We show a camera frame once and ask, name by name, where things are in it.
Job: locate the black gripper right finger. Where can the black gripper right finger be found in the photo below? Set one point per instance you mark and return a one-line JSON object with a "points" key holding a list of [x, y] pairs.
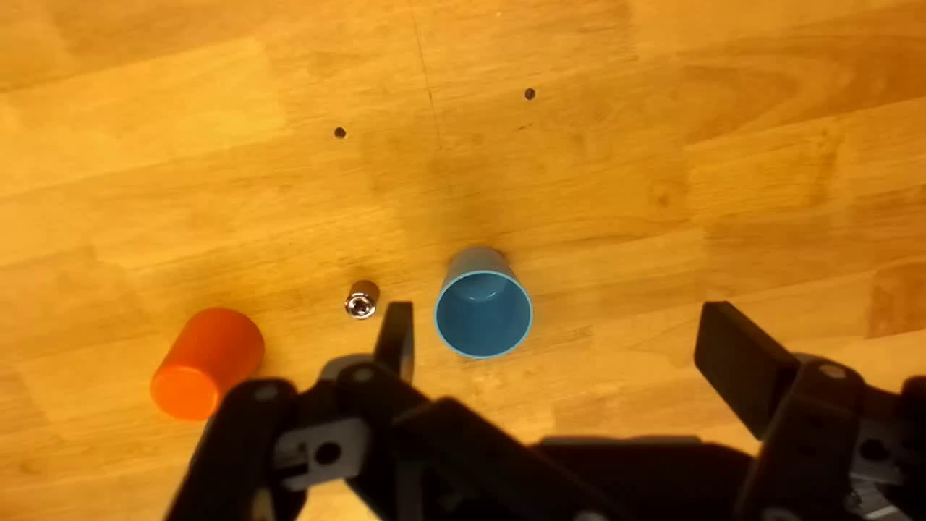
{"points": [[771, 387]]}

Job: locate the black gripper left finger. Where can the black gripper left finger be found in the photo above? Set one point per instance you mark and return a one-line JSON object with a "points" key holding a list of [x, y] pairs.
{"points": [[385, 425]]}

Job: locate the small silver metal object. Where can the small silver metal object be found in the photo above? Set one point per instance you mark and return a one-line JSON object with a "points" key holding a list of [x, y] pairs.
{"points": [[363, 299]]}

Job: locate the light blue plastic cup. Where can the light blue plastic cup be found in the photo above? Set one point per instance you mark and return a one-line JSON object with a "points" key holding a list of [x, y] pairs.
{"points": [[482, 309]]}

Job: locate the orange plastic cup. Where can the orange plastic cup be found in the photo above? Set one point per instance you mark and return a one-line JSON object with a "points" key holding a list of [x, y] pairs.
{"points": [[207, 367]]}

